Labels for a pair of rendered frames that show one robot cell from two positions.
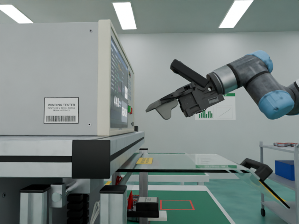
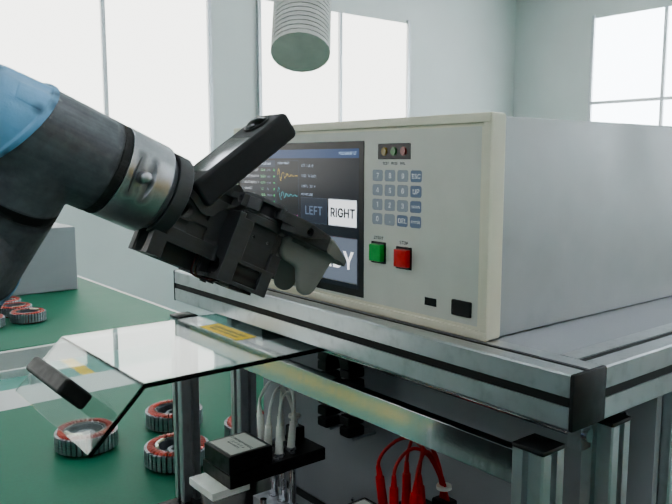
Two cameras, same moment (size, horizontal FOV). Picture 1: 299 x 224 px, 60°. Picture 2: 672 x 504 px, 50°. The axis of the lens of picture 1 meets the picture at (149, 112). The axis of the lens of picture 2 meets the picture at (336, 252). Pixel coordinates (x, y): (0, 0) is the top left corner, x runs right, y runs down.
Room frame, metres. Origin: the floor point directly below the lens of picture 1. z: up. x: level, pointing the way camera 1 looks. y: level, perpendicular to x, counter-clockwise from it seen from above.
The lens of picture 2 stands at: (1.27, -0.47, 1.28)
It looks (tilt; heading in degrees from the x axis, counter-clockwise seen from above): 7 degrees down; 139
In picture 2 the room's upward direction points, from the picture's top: straight up
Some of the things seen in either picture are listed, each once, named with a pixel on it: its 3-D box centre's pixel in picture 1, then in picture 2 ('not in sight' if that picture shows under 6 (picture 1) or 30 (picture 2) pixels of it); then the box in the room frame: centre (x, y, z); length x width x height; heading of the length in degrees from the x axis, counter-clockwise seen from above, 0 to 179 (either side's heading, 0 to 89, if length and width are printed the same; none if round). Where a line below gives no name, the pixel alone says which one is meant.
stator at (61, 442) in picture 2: not in sight; (86, 437); (0.00, 0.02, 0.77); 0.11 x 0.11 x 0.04
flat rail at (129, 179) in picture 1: (135, 169); (309, 381); (0.65, 0.03, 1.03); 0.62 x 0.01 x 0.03; 178
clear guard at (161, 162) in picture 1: (176, 174); (187, 366); (0.53, -0.06, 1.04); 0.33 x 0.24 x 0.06; 88
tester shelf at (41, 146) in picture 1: (49, 142); (442, 301); (0.66, 0.25, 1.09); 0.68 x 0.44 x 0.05; 178
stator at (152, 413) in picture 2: not in sight; (174, 415); (0.00, 0.20, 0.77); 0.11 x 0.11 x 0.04
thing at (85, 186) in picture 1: (82, 177); not in sight; (0.44, 0.11, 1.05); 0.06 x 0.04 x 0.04; 178
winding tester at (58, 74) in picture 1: (51, 93); (453, 207); (0.67, 0.25, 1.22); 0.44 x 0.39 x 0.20; 178
